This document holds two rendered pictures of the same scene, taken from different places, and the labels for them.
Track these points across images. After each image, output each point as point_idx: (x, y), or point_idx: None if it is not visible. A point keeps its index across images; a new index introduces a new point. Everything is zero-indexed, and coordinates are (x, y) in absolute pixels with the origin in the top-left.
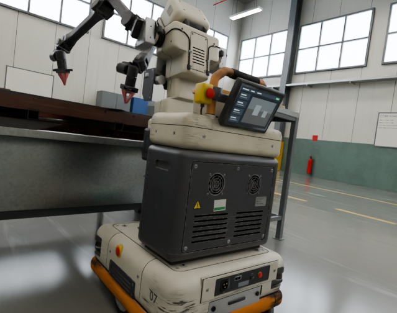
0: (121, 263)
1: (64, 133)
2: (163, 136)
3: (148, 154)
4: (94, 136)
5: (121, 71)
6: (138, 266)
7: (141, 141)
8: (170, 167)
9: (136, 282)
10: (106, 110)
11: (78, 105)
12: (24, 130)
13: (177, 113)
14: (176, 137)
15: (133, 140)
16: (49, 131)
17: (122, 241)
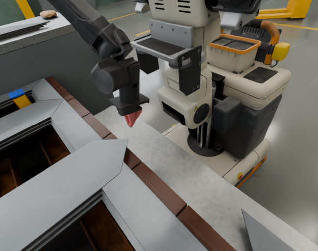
0: (243, 176)
1: (236, 208)
2: (274, 97)
3: (260, 117)
4: (215, 173)
5: (123, 85)
6: (255, 161)
7: (164, 136)
8: (274, 107)
9: (254, 165)
10: (141, 160)
11: (177, 195)
12: (311, 242)
13: (284, 75)
14: (283, 89)
15: (163, 145)
16: (273, 215)
17: (236, 173)
